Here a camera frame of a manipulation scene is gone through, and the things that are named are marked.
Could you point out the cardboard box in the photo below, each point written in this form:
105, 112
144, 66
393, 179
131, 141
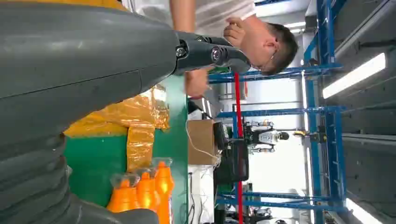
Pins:
201, 142

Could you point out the green table mat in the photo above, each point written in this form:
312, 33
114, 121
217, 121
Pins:
92, 167

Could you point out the person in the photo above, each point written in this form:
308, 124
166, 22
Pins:
216, 12

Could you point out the black device with antenna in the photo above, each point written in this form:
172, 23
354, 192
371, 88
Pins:
220, 136

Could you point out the yellow sheet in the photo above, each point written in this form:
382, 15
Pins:
136, 114

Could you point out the long ceiling lamp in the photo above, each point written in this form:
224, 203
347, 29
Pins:
355, 75

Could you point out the blue steel frame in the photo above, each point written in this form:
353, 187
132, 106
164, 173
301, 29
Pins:
312, 123

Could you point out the red pole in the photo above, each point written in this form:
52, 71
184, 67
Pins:
239, 108

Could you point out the orange drink bottle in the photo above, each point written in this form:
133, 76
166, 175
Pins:
147, 191
164, 185
122, 198

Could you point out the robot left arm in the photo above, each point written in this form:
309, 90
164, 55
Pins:
28, 182

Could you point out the person's right hand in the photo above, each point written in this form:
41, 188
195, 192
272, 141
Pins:
234, 32

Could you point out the person's left hand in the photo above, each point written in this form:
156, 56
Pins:
196, 83

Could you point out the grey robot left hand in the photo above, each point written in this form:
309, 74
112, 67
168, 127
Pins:
77, 61

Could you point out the black carry case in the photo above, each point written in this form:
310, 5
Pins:
233, 162

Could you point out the background humanoid robot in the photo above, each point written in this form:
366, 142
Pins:
266, 137

